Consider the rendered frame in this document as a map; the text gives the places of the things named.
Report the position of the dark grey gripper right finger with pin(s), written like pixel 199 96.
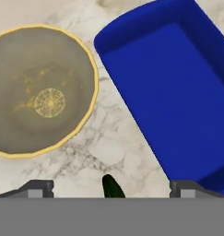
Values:
pixel 184 185

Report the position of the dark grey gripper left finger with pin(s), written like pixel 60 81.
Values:
pixel 39 186

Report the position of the dark green vegetable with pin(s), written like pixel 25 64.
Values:
pixel 112 188

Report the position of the blue tray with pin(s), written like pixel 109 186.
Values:
pixel 174 92

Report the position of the grey bowl with yellow rim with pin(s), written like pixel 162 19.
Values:
pixel 39 89

